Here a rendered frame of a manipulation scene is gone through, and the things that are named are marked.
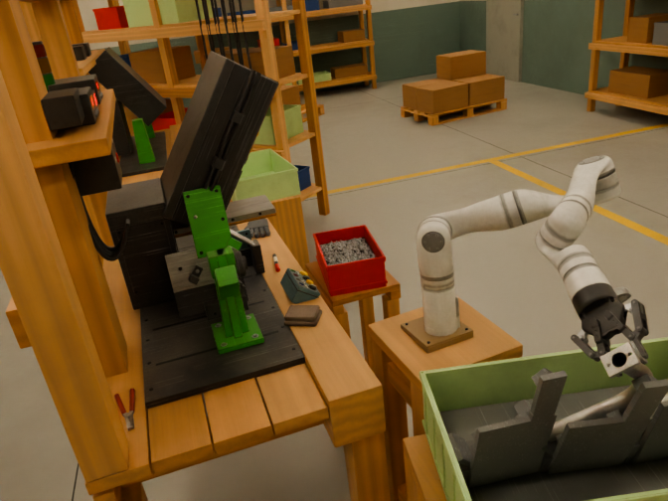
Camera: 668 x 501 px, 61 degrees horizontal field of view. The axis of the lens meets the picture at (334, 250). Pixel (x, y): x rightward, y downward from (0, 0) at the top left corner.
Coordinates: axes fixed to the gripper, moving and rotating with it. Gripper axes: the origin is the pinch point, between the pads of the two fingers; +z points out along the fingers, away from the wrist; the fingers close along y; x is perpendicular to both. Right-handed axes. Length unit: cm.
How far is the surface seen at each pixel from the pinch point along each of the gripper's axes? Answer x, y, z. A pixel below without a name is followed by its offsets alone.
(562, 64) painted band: 482, -21, -696
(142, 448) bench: -42, -93, -13
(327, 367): -8, -65, -32
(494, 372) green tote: 13.5, -31.7, -19.3
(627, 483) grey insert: 24.8, -18.0, 9.6
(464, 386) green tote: 10.3, -38.6, -18.1
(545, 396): -6.3, -13.1, 2.1
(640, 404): 5.1, -2.8, 5.4
